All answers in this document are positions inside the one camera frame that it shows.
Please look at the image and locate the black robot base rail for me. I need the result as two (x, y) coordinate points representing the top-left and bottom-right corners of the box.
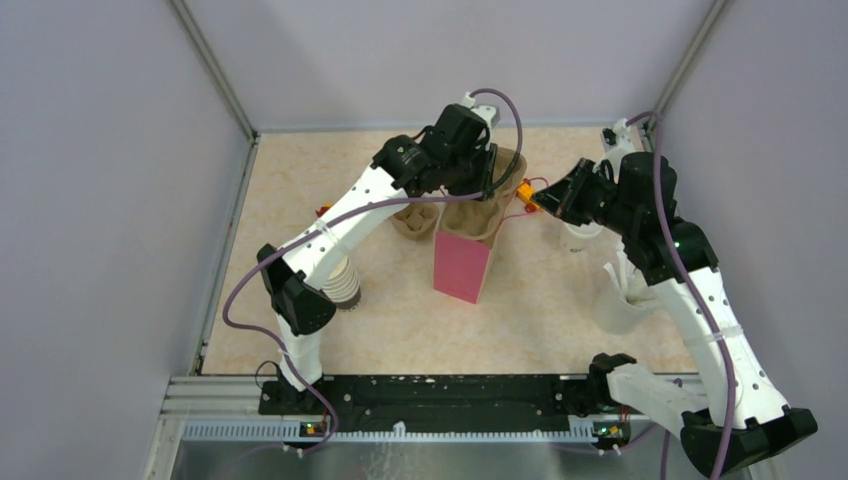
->
(258, 374), (626, 433)

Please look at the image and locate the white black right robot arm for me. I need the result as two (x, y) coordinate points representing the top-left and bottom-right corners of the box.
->
(532, 119), (818, 479)

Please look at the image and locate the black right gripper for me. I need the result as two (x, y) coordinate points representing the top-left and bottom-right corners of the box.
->
(530, 158), (637, 237)

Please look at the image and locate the yellow toy brick car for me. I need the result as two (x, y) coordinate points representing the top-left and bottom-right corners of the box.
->
(515, 179), (539, 214)

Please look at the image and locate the pink paper gift bag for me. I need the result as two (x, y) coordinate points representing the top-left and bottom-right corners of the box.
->
(433, 175), (551, 305)

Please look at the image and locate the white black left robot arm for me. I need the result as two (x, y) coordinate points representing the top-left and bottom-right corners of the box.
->
(257, 102), (500, 414)

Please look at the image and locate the red toy brick car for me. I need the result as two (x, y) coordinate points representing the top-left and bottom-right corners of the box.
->
(315, 203), (332, 218)

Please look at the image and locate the stack of paper cups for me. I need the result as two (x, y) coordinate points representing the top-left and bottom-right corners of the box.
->
(322, 257), (361, 311)

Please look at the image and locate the brown cardboard cup carrier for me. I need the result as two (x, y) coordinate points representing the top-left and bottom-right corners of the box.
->
(437, 154), (527, 248)
(389, 203), (440, 241)

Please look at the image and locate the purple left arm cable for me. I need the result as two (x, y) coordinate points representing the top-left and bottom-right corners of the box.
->
(221, 87), (525, 458)

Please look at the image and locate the white paper coffee cup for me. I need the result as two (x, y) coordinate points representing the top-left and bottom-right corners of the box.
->
(559, 223), (603, 253)

